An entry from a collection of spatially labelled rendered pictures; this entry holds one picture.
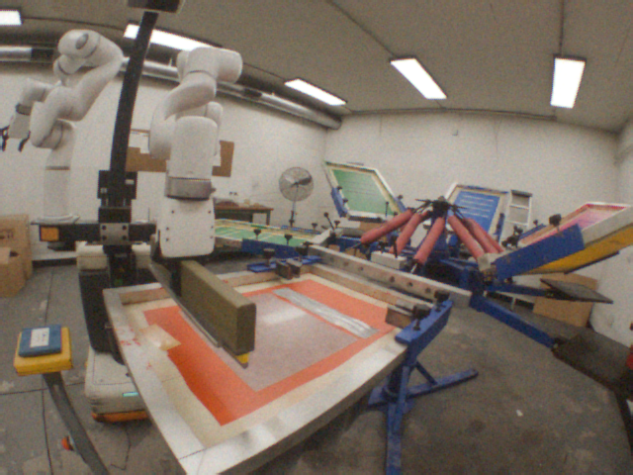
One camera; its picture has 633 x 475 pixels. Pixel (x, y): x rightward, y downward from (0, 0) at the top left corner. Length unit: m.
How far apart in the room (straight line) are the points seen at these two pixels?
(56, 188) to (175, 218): 0.61
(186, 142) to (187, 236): 0.15
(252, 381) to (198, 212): 0.30
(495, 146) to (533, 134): 0.72
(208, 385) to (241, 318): 0.19
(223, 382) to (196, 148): 0.39
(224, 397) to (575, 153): 4.98
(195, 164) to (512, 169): 4.67
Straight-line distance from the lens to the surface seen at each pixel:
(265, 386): 0.50
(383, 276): 1.00
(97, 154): 4.27
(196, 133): 0.46
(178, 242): 0.48
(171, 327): 0.67
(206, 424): 0.44
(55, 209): 1.01
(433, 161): 5.12
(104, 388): 1.59
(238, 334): 0.36
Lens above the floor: 1.29
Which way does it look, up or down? 10 degrees down
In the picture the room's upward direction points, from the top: 7 degrees clockwise
